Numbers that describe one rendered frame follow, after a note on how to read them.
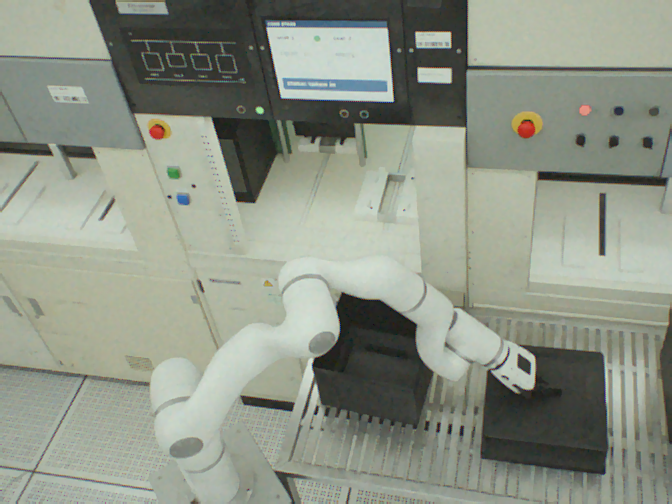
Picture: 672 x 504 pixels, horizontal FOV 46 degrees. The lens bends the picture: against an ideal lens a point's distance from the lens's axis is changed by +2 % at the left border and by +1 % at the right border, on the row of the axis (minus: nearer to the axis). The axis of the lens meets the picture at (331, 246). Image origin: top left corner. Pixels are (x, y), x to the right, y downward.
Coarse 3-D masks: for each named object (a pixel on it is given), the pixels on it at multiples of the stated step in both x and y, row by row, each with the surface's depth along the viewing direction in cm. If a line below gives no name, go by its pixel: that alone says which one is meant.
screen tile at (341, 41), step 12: (336, 36) 176; (348, 36) 176; (360, 36) 175; (336, 48) 179; (348, 48) 178; (360, 48) 177; (372, 48) 176; (336, 60) 181; (348, 60) 180; (360, 60) 179; (372, 60) 179; (384, 60) 178; (336, 72) 183; (348, 72) 183; (360, 72) 182; (372, 72) 181; (384, 72) 180
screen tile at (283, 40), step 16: (272, 32) 180; (288, 32) 179; (304, 32) 178; (320, 32) 177; (288, 48) 182; (304, 48) 181; (320, 48) 180; (288, 64) 185; (304, 64) 184; (320, 64) 183
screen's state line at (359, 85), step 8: (288, 80) 188; (296, 80) 188; (304, 80) 187; (312, 80) 187; (320, 80) 186; (328, 80) 186; (336, 80) 185; (344, 80) 184; (352, 80) 184; (360, 80) 183; (368, 80) 183; (376, 80) 182; (384, 80) 182; (288, 88) 190; (296, 88) 189; (304, 88) 189; (312, 88) 188; (320, 88) 188; (328, 88) 187; (336, 88) 187; (344, 88) 186; (352, 88) 186; (360, 88) 185; (368, 88) 184; (376, 88) 184; (384, 88) 183
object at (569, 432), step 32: (544, 352) 204; (576, 352) 202; (544, 384) 193; (576, 384) 196; (512, 416) 192; (544, 416) 191; (576, 416) 190; (480, 448) 197; (512, 448) 190; (544, 448) 187; (576, 448) 184; (608, 448) 183
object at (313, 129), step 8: (296, 128) 267; (304, 128) 266; (312, 128) 265; (320, 128) 264; (328, 128) 264; (336, 128) 263; (344, 128) 262; (352, 128) 261; (304, 136) 268; (312, 136) 268; (320, 136) 267; (328, 136) 266; (336, 136) 265; (344, 136) 264; (352, 136) 264
